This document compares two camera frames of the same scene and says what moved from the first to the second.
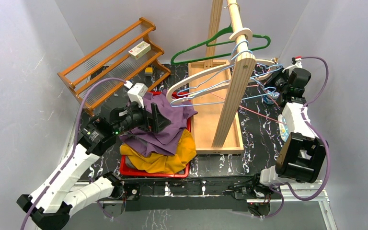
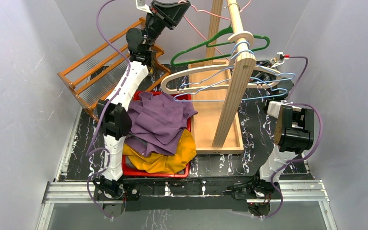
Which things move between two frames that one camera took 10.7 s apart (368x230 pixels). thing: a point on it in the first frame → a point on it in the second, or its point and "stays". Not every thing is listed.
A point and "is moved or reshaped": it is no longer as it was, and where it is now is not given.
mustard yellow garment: [163, 163] stays
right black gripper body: [279, 80] → [266, 76]
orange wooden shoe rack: [130, 55] stays
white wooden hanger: [171, 96] is moved or reshaped
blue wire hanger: [279, 67] → [191, 86]
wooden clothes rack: [217, 87] stays
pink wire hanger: [249, 109] → [214, 15]
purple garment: [146, 143] stays
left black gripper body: [154, 117] → [160, 15]
